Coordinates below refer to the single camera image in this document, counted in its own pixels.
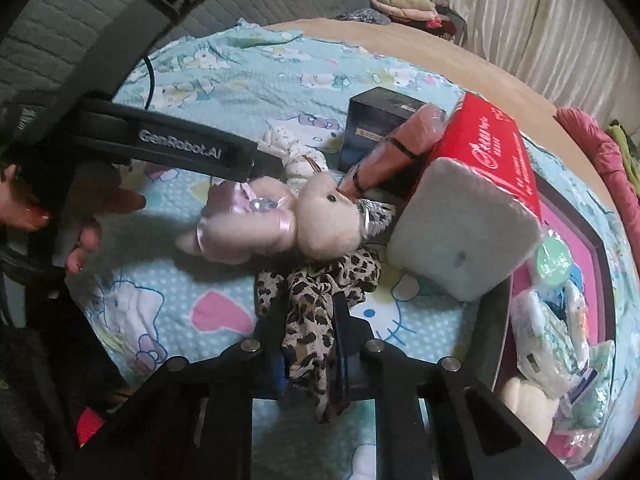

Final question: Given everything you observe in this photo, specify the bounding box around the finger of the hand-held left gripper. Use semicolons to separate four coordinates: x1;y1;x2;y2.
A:
74;99;282;182
64;0;232;107

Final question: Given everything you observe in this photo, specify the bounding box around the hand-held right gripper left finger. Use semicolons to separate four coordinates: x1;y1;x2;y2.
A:
65;320;290;480

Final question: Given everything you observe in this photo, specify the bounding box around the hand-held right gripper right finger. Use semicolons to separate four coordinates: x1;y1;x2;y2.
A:
332;290;576;480

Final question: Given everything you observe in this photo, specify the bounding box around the leopard print scarf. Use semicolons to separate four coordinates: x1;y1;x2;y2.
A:
254;249;382;425

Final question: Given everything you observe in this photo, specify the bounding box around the pink dressed bear plush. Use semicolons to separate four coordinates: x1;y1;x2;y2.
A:
176;169;372;267

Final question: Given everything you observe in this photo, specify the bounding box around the pink tray with dark frame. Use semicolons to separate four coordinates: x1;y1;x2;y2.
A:
472;179;617;468

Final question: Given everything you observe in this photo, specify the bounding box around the person's left hand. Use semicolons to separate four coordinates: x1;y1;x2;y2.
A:
0;164;147;274

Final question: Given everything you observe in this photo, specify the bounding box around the light blue printed blanket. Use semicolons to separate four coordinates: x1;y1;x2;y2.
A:
65;19;632;480

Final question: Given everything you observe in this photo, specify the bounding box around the white spotted plush toy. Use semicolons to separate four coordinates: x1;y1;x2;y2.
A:
261;121;332;184

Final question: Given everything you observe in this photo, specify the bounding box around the silver glitter cloth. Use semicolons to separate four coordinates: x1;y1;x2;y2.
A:
356;198;397;242

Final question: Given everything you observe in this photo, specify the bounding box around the cream plush toy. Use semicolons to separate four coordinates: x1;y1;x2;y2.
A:
499;376;557;444

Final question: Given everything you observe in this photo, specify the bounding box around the red tissue pack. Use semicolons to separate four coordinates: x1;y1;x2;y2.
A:
386;91;544;302

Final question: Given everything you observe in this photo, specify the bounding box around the black box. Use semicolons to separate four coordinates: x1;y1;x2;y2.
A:
339;86;432;197

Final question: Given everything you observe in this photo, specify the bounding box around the white wipes pack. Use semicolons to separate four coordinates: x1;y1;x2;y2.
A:
513;287;589;399

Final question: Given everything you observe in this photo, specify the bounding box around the dark patterned cloth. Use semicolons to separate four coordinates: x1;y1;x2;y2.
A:
336;7;394;27

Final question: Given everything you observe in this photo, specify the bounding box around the orange tube packet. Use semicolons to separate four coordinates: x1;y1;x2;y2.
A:
339;102;449;197

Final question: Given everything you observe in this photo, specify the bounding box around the green round packet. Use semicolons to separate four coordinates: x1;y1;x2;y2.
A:
533;233;574;287

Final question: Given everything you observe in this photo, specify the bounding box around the beige bed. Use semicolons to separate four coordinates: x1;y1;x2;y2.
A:
260;14;609;192

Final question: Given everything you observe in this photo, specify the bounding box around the stack of folded clothes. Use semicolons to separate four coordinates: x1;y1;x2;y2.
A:
369;0;467;42

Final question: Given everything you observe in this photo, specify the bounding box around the pink quilt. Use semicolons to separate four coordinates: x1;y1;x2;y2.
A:
554;106;640;217

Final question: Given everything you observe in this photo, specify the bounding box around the white curtain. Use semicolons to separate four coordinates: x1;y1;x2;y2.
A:
444;0;640;127

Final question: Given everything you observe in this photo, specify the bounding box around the black cable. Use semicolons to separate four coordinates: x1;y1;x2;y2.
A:
143;55;157;112

